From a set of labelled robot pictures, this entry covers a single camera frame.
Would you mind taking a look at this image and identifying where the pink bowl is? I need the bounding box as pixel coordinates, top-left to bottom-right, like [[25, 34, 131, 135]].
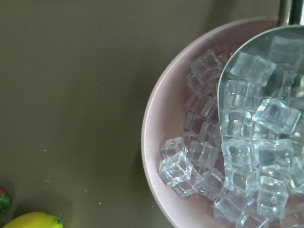
[[141, 16, 277, 228]]

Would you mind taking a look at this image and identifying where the metal ice scoop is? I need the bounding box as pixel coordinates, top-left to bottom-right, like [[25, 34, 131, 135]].
[[218, 0, 304, 212]]

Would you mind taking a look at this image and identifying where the clear ice cube top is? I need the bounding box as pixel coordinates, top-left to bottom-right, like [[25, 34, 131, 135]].
[[252, 98, 301, 135]]

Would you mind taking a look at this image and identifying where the clear ice cube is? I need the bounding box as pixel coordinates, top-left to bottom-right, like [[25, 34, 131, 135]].
[[158, 152, 202, 198], [252, 98, 301, 135]]

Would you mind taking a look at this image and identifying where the clear ice cube left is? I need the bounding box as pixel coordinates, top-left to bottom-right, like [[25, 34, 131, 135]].
[[158, 152, 202, 198]]

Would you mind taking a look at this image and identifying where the yellow lemon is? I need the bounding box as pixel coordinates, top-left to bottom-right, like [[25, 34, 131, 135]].
[[3, 212, 64, 228]]

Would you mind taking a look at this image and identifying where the red strawberry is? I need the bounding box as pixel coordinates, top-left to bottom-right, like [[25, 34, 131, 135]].
[[0, 187, 12, 213]]

